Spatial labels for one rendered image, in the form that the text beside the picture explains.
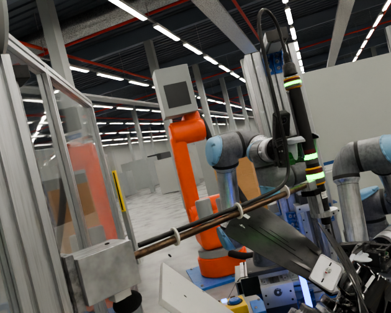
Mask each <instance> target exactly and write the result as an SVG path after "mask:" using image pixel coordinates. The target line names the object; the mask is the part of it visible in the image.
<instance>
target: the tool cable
mask: <svg viewBox="0 0 391 313"><path fill-rule="evenodd" d="M263 12H266V13H267V14H268V15H269V16H270V17H271V19H272V20H273V22H274V24H275V26H276V29H277V32H278V34H279V38H280V41H281V45H282V50H283V53H285V52H287V50H286V47H285V42H284V38H283V36H282V32H281V28H280V26H279V23H278V21H277V19H276V18H275V16H274V15H273V13H272V12H271V11H270V10H269V9H266V8H262V9H261V10H260V11H259V12H258V16H257V28H258V36H259V42H260V46H261V51H262V54H263V60H264V65H265V68H266V73H267V78H268V81H269V86H270V89H271V94H272V99H273V102H274V107H275V110H276V115H277V119H278V123H279V128H280V131H281V137H282V142H283V145H284V151H285V159H286V175H285V179H284V180H283V182H282V183H281V184H280V185H279V186H278V187H276V188H275V189H273V190H271V191H269V192H267V193H265V194H262V195H260V196H258V197H255V198H253V199H250V200H248V201H245V202H242V203H241V204H239V203H235V204H234V205H233V207H230V208H228V209H225V210H222V211H220V212H217V213H214V214H212V215H209V216H207V217H204V218H201V219H199V220H196V221H193V222H191V223H188V224H186V225H183V226H180V227H178V228H174V227H173V228H171V229H170V231H167V232H165V233H162V234H159V235H157V236H154V237H152V238H149V239H146V240H144V241H141V242H138V247H139V248H141V247H144V246H146V245H149V244H151V243H154V242H157V241H159V240H161V239H164V238H166V237H169V236H170V237H172V236H175V237H176V238H177V243H175V244H174V245H175V246H178V245H179V244H180V242H181V241H180V236H179V232H182V231H184V230H187V229H189V228H192V227H195V226H197V225H199V224H202V223H204V222H207V221H210V220H212V219H215V218H217V217H220V216H222V215H225V214H227V213H230V212H233V211H236V210H238V211H239V212H240V216H239V217H237V219H241V218H242V217H243V209H242V207H245V206H248V205H250V204H252V203H254V202H257V201H260V200H262V199H264V198H266V197H268V196H270V195H272V194H274V193H276V192H278V191H279V190H280V192H283V191H286V192H287V196H286V197H284V199H287V198H289V196H290V191H289V188H288V187H287V186H286V184H287V182H288V180H289V176H290V158H289V151H288V147H287V141H286V137H285V133H284V128H283V124H282V119H281V114H280V111H279V106H278V103H277V98H276V94H275V90H274V85H273V82H272V78H271V72H270V69H269V64H268V61H267V56H266V51H265V47H264V42H263V35H262V31H261V15H262V13H263Z"/></svg>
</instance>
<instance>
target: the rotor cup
mask: <svg viewBox="0 0 391 313"><path fill-rule="evenodd" d="M352 264H353V266H354V268H355V270H356V272H357V274H358V275H359V277H360V278H361V281H362V283H361V291H362V293H363V295H364V299H363V300H364V303H365V305H366V307H367V310H368V312H369V313H385V310H386V308H387V304H388V301H391V282H390V281H389V280H387V279H386V278H384V277H383V276H382V275H380V274H378V273H377V272H376V271H374V270H373V269H371V268H369V267H368V266H366V265H365V264H363V263H361V262H359V261H357V260H353V261H352ZM372 275H373V276H375V278H374V280H373V281H372V282H371V284H370V285H369V287H368V288H367V287H365V285H366V283H367V282H368V281H369V279H370V278H371V276H372ZM336 287H337V288H338V295H337V296H336V297H334V298H331V297H329V296H328V295H326V294H322V295H321V297H320V301H321V302H322V303H323V304H324V305H325V306H326V307H327V308H329V309H330V310H331V311H333V312H334V313H357V305H356V301H351V299H350V295H349V294H350V293H355V292H354V286H353V284H352V282H351V280H350V278H349V276H348V274H347V273H346V272H345V273H344V274H343V275H342V277H341V278H340V279H339V281H338V284H337V286H336Z"/></svg>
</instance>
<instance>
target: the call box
mask: <svg viewBox="0 0 391 313"><path fill-rule="evenodd" d="M238 297H239V298H240V302H239V303H237V304H230V303H229V300H230V298H229V299H227V302H222V301H220V303H221V304H223V305H224V306H225V307H227V308H228V309H230V310H231V311H232V312H234V313H249V309H248V305H247V303H246V302H245V300H244V299H243V296H241V295H240V296H238Z"/></svg>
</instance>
